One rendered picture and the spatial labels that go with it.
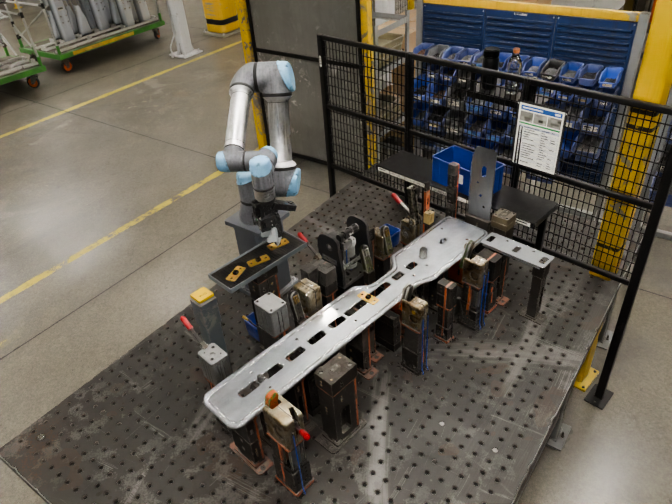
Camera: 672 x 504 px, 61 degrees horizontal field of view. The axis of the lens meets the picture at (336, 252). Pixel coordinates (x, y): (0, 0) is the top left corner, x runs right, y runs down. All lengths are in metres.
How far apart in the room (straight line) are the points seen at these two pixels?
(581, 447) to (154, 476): 1.95
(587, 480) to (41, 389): 2.89
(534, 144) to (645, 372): 1.47
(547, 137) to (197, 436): 1.86
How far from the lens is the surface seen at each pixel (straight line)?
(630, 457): 3.12
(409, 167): 2.96
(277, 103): 2.32
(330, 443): 2.10
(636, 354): 3.60
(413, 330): 2.13
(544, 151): 2.68
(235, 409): 1.86
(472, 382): 2.29
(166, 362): 2.51
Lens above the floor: 2.41
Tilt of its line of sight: 36 degrees down
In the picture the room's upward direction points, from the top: 5 degrees counter-clockwise
